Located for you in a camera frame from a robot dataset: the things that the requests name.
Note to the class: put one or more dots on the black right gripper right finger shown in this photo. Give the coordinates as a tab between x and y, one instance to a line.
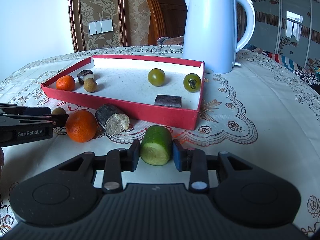
194	161

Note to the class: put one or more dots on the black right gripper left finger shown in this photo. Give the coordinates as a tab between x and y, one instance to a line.
118	161

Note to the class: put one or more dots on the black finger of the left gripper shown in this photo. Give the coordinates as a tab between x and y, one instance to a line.
28	115

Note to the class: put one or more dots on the green cucumber piece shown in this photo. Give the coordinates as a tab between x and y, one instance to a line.
156	146

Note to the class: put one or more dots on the green tomato without stem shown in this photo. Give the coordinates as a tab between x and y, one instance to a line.
156	77

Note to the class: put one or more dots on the dark sugarcane piece cut end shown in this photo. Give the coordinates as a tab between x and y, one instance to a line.
112	119

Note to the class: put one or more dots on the tan longan fruit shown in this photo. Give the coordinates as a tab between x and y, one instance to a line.
58	111
90	85

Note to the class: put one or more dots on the large orange tangerine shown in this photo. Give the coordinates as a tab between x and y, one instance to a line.
81	126

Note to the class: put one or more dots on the small orange tangerine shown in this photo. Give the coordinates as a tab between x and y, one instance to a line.
66	83

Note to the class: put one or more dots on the dark sugarcane piece in tray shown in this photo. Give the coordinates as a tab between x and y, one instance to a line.
168	101

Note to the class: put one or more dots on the red shallow cardboard tray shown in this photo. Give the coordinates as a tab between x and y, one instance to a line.
123	81

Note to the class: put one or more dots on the green tomato with stem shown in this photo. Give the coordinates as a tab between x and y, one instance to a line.
192	82

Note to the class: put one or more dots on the dark water chestnut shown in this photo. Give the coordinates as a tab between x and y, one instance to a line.
84	75

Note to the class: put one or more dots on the white embroidered tablecloth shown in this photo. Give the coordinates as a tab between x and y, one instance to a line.
260	111

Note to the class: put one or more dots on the patterned pillow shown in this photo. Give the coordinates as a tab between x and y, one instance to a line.
170	41

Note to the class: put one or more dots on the white electric kettle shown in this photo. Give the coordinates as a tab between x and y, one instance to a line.
211	33

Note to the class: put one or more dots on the colourful zigzag blanket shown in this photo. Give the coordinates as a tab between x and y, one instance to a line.
307	75

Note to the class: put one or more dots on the floral sliding wardrobe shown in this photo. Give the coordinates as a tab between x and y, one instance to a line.
289	28

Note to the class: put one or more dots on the white wall light switch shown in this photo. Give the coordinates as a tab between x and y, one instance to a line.
100	27

